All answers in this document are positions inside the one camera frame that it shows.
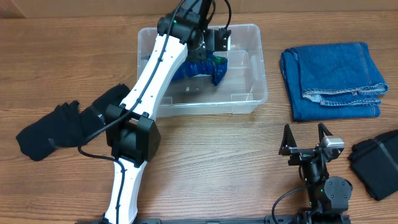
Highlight clear plastic storage bin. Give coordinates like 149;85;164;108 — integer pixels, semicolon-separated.
136;24;269;118

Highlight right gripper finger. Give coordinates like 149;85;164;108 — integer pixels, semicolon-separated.
279;124;297;155
318;123;332;146

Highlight blue green sequin fabric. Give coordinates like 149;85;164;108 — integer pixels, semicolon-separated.
172;51;228;86

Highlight black garment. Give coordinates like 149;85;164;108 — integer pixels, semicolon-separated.
348;130;397;201
16;84;130;161

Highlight blue denim jeans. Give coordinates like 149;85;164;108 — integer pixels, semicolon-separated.
280;42;389;121

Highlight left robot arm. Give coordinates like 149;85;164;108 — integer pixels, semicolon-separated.
99;1;231;223

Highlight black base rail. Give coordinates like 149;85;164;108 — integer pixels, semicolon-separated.
74;214;352;224

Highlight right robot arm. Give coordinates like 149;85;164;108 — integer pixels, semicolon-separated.
272;123;353;223

